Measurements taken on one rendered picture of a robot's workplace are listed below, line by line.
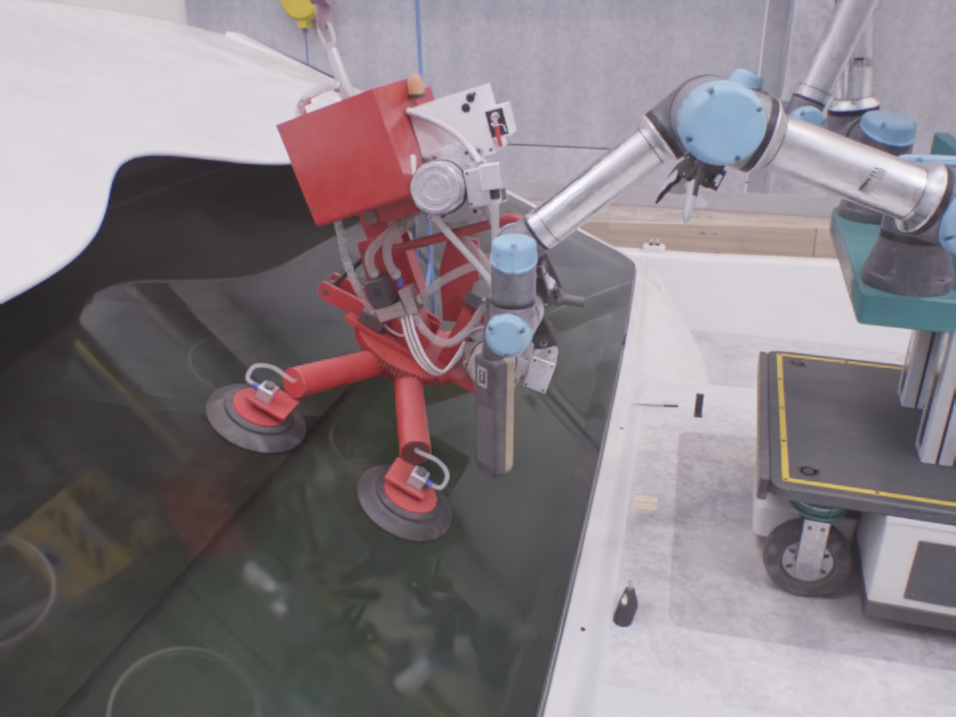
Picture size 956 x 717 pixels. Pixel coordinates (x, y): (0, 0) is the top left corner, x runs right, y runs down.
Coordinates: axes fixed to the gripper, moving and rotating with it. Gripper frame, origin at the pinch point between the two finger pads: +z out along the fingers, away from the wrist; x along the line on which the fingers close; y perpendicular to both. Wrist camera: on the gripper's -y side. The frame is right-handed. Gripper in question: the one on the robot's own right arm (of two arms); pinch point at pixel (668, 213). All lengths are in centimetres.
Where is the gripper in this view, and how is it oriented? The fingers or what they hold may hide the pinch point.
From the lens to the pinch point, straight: 207.0
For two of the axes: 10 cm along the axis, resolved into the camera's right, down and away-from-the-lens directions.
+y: 8.8, 2.8, 3.9
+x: -2.4, -4.5, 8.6
